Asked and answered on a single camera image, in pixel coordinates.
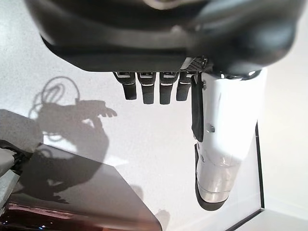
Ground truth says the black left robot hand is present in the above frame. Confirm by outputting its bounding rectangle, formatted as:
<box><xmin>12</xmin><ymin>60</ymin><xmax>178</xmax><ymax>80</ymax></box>
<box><xmin>24</xmin><ymin>0</ymin><xmax>308</xmax><ymax>212</ymax></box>

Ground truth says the dark brown glossy stool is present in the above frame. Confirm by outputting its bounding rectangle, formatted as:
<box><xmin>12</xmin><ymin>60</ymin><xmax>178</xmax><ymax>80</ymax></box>
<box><xmin>4</xmin><ymin>142</ymin><xmax>162</xmax><ymax>231</ymax></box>

